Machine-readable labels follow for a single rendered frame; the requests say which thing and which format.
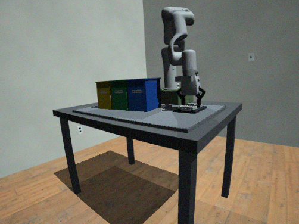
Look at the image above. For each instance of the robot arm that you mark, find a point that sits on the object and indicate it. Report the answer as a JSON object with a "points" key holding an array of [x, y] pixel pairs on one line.
{"points": [[175, 33]]}

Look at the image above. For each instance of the yellow bin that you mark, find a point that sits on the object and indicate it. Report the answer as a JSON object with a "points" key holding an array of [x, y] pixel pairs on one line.
{"points": [[104, 95]]}

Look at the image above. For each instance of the blue open-top bin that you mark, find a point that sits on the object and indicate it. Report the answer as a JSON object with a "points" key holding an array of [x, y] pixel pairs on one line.
{"points": [[144, 94]]}

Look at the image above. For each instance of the green bin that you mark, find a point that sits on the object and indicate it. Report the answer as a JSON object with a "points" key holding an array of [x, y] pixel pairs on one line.
{"points": [[119, 94]]}

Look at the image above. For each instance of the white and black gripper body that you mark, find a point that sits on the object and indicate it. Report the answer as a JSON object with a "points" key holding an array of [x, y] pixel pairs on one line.
{"points": [[191, 88]]}

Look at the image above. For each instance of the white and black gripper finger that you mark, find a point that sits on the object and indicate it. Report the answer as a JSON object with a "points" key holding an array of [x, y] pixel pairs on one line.
{"points": [[181, 97], [200, 96]]}

